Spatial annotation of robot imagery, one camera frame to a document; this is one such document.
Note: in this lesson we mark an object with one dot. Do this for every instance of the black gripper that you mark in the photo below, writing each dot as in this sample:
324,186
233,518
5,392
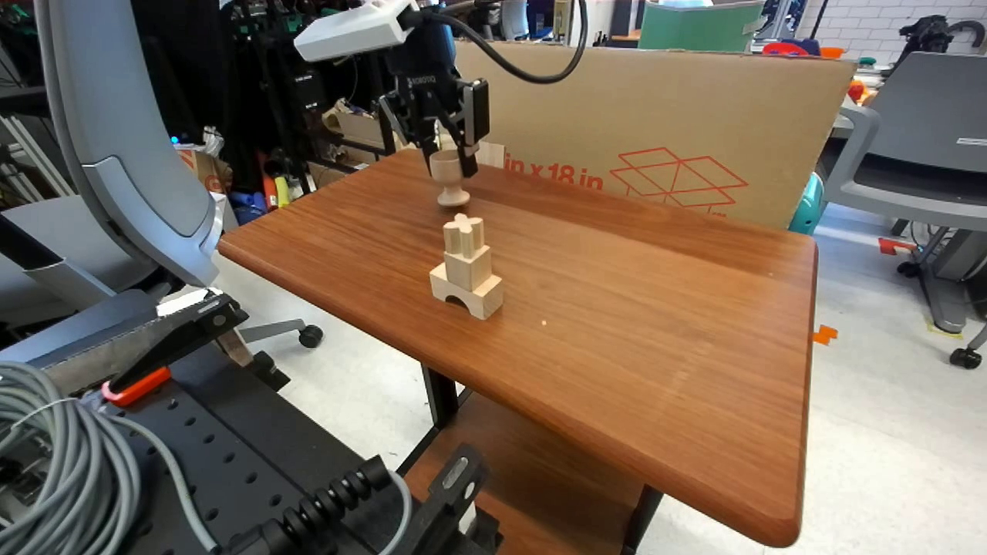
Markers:
426,73

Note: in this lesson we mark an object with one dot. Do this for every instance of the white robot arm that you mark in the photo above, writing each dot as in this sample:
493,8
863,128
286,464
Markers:
351,29

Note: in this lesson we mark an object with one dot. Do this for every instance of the small notched wooden block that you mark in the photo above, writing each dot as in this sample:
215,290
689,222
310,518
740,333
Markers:
464,236

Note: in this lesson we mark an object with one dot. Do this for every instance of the wooden cube block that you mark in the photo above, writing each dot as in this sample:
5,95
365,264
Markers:
466,267

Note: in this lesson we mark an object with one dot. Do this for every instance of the wooden arch block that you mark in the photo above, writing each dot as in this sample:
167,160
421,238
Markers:
488,297

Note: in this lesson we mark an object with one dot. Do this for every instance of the large brown cardboard panel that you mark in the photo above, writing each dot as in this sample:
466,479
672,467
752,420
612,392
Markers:
668,104

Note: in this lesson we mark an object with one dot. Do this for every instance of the black equipment rack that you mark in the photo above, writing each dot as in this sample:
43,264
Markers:
204,63

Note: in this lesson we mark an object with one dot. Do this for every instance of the green board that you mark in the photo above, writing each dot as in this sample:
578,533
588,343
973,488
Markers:
697,29

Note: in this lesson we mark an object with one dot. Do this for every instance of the black table leg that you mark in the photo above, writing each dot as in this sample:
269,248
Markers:
639,524
442,395

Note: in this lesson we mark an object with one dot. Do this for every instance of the grey office chair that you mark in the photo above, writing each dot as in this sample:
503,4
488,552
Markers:
123,125
927,125

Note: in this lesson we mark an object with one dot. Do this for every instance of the wooden table lower shelf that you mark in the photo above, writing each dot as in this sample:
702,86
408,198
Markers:
535,482

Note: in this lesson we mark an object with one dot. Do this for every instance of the teal bin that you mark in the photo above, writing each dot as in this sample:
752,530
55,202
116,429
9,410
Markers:
810,206

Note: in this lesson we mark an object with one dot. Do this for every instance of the small orange object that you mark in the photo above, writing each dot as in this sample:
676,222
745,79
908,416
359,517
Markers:
858,95

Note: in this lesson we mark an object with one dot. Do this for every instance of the black office chair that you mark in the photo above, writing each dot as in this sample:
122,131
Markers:
928,34

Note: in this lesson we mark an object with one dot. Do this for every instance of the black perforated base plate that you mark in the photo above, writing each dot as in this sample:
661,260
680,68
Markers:
236,450

